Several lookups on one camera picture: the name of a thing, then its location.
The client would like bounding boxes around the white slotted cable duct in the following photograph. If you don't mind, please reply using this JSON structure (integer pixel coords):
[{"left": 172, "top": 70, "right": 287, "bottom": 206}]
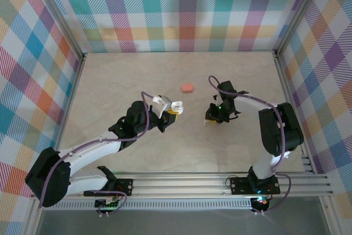
[{"left": 56, "top": 200, "right": 254, "bottom": 211}]

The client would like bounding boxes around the white earbud charging case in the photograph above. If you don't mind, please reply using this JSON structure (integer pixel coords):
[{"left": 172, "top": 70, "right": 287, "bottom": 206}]
[{"left": 170, "top": 101, "right": 185, "bottom": 115}]

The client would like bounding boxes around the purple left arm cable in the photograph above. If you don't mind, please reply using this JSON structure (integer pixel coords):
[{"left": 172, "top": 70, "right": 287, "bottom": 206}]
[{"left": 38, "top": 91, "right": 156, "bottom": 217}]

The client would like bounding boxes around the aluminium floor edge rail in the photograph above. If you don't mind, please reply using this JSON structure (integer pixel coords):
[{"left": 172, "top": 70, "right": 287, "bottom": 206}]
[
  {"left": 272, "top": 50, "right": 316, "bottom": 175},
  {"left": 48, "top": 52, "right": 88, "bottom": 178}
]

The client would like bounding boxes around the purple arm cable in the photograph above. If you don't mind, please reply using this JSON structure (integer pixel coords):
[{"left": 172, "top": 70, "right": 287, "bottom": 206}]
[
  {"left": 208, "top": 75, "right": 292, "bottom": 215},
  {"left": 38, "top": 91, "right": 156, "bottom": 217}
]

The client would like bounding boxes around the small controller circuit board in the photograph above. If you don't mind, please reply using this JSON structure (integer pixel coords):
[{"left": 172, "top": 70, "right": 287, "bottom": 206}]
[
  {"left": 250, "top": 196, "right": 272, "bottom": 214},
  {"left": 95, "top": 195, "right": 123, "bottom": 210}
]

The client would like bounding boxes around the grey metal plate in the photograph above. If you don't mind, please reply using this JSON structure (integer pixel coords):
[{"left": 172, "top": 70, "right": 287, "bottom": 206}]
[{"left": 35, "top": 209, "right": 331, "bottom": 235}]

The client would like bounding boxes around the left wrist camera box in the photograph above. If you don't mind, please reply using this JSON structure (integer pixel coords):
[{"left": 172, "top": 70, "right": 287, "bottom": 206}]
[{"left": 152, "top": 94, "right": 173, "bottom": 118}]

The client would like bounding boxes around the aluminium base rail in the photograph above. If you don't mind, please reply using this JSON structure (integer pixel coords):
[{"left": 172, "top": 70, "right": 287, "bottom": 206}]
[{"left": 30, "top": 172, "right": 331, "bottom": 200}]

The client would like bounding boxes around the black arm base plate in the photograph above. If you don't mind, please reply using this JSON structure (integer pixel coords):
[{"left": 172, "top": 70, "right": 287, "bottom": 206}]
[
  {"left": 114, "top": 179, "right": 134, "bottom": 196},
  {"left": 229, "top": 177, "right": 281, "bottom": 196}
]

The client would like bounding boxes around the aluminium frame post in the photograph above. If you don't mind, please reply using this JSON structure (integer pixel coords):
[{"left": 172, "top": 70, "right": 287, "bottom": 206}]
[
  {"left": 23, "top": 207, "right": 43, "bottom": 235},
  {"left": 27, "top": 0, "right": 86, "bottom": 62},
  {"left": 318, "top": 196, "right": 340, "bottom": 235},
  {"left": 272, "top": 0, "right": 331, "bottom": 58}
]

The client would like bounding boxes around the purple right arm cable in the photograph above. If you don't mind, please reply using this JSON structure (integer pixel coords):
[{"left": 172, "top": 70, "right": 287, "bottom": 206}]
[{"left": 208, "top": 75, "right": 292, "bottom": 215}]

